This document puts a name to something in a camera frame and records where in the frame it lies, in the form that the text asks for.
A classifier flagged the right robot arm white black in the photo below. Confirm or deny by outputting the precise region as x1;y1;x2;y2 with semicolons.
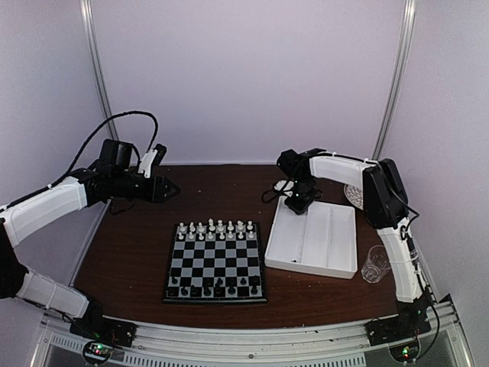
275;148;429;338

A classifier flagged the white chess pieces row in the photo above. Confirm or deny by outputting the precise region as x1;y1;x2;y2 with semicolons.
174;218;260;242

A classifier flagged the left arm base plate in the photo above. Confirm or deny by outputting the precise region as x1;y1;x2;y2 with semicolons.
70;317;137;347

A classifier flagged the patterned ceramic plate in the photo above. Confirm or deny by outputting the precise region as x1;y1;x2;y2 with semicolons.
344;184;364;210

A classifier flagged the front aluminium rail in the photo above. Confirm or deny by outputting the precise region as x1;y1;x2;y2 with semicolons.
37;301;467;367

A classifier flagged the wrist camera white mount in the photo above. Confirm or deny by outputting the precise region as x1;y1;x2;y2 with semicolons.
273;180;293;192
138;144;167;178

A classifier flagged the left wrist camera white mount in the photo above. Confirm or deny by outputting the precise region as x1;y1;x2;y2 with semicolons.
138;144;167;178

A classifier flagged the white plastic compartment tray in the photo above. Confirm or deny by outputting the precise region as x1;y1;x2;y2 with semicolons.
264;198;358;279

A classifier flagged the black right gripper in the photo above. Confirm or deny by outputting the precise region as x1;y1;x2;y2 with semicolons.
285;177;318;215

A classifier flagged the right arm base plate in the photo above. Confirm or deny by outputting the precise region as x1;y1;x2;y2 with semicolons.
364;316;432;346

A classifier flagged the aluminium frame post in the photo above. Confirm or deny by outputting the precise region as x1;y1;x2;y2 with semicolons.
373;0;416;160
79;0;112;118

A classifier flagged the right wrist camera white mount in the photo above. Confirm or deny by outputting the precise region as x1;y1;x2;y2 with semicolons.
273;180;293;192

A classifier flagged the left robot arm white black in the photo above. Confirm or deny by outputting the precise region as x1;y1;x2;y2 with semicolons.
1;139;180;339

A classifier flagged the left aluminium frame post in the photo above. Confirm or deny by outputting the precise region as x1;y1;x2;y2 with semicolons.
79;0;112;118

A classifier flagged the clear drinking glass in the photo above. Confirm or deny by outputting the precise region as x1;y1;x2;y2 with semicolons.
361;245;391;284

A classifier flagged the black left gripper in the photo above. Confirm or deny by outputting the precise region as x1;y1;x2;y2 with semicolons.
112;171;180;203

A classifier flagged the right aluminium frame post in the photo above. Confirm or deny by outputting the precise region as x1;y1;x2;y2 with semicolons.
373;0;416;160

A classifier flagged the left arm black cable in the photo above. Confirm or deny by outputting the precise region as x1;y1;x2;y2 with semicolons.
49;110;160;188

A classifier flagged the black white chess board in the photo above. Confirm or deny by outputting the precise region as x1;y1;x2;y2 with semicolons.
162;223;267;304

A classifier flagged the eleventh black chess piece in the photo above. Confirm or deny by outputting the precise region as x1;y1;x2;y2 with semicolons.
203;287;212;297

